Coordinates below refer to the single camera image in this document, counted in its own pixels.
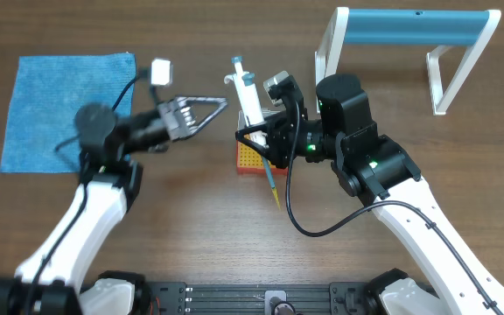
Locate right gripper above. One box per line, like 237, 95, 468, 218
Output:
234, 110, 313, 171

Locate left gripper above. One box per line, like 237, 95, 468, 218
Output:
157, 95, 229, 143

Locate white pipette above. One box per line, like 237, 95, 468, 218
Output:
223, 55, 283, 212

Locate red and yellow tip box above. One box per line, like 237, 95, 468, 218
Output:
235, 108, 289, 177

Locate blue cloth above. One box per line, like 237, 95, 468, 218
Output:
0, 52, 137, 174

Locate white and blue stand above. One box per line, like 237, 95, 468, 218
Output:
314, 6, 502, 116

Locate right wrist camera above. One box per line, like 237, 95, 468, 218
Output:
262, 70, 291, 106

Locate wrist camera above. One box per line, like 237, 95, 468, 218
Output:
262, 70, 291, 106
150, 57, 174, 88

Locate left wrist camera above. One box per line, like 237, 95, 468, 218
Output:
150, 57, 174, 88

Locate mounting rail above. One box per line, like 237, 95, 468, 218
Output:
145, 282, 370, 315

